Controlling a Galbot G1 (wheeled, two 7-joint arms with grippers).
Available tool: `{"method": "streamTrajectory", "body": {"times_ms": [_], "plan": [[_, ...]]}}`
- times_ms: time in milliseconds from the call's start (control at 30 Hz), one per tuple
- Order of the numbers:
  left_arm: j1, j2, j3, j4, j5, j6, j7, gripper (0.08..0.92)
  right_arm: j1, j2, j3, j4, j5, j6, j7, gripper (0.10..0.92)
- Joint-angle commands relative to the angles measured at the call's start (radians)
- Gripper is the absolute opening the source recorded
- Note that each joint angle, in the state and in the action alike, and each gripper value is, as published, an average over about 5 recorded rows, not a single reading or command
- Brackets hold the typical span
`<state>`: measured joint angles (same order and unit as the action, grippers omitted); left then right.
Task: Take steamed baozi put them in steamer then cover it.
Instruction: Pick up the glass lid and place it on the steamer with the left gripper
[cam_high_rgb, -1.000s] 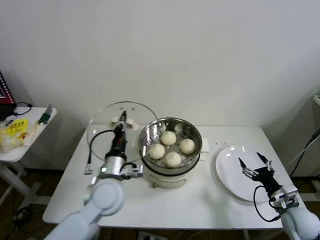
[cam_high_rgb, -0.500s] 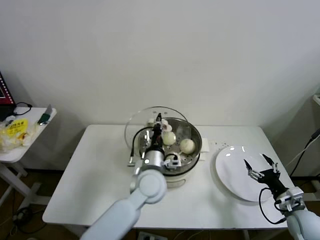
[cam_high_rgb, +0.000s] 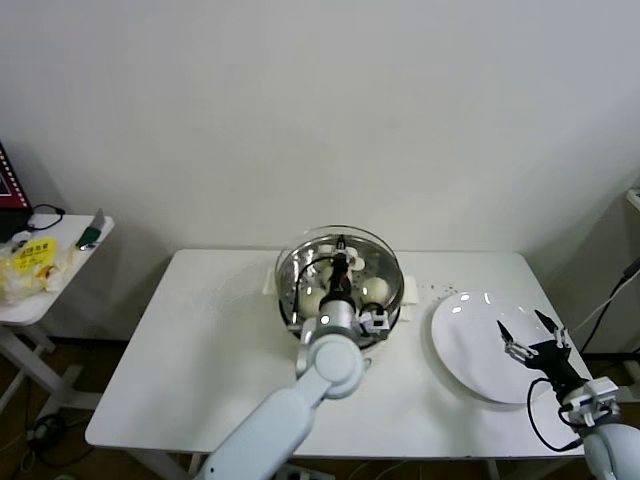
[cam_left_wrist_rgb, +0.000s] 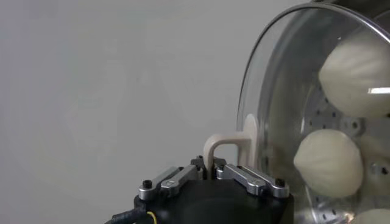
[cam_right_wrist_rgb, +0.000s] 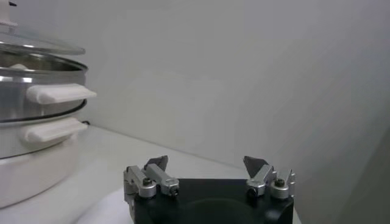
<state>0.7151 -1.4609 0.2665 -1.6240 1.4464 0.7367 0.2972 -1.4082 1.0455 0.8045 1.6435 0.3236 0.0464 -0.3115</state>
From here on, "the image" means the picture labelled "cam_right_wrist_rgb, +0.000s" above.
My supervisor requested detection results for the stainless steel steamer basket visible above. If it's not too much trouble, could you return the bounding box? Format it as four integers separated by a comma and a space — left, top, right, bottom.
0, 50, 98, 124

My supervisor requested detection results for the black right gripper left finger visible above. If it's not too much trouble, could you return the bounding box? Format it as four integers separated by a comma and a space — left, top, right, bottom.
123, 155, 180, 200

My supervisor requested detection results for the glass lid beige handle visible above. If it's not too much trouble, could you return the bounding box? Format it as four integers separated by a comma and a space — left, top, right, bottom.
0, 0, 86, 56

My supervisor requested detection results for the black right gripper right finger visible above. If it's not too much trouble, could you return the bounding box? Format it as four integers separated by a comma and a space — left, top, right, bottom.
243, 155, 296, 200

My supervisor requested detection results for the white electric pot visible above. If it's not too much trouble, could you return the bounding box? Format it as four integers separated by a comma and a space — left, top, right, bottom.
0, 117, 89, 209

